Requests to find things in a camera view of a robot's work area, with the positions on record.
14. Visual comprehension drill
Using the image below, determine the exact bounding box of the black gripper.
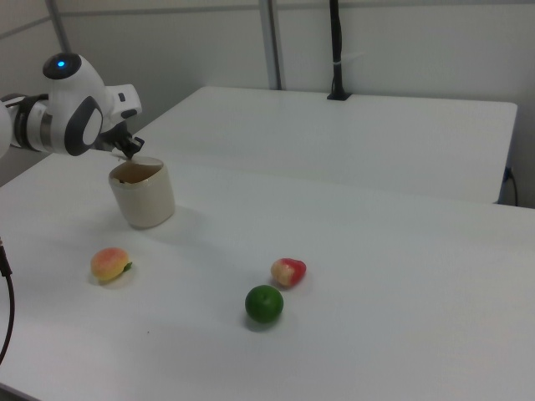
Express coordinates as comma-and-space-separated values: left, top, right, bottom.
97, 120, 146, 160

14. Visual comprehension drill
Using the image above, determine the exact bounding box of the cream ceramic cup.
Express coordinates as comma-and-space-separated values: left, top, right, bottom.
108, 160, 176, 230

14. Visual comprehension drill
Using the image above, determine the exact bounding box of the orange yellow toy peach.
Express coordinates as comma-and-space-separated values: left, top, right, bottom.
89, 247, 134, 282

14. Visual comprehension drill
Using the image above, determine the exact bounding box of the red toy strawberry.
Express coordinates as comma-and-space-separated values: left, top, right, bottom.
270, 257, 308, 288

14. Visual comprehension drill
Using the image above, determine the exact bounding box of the white rectangular table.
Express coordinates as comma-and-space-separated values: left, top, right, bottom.
125, 85, 519, 206

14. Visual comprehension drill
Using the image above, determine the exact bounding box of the green toy lime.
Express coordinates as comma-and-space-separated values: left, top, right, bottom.
244, 284, 285, 324

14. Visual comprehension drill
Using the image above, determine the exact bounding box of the black clamped pole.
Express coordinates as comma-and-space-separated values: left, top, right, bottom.
326, 0, 353, 102

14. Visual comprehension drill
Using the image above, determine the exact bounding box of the grey aluminium partition post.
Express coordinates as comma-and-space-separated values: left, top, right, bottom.
258, 0, 289, 91

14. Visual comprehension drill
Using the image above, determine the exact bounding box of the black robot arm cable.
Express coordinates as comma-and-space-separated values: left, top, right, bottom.
0, 235, 17, 363

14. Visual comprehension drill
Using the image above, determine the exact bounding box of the black cable along pole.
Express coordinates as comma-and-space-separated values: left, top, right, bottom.
336, 14, 347, 92

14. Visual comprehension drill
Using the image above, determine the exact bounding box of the dark cable at wall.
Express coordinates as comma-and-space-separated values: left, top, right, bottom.
503, 165, 520, 207

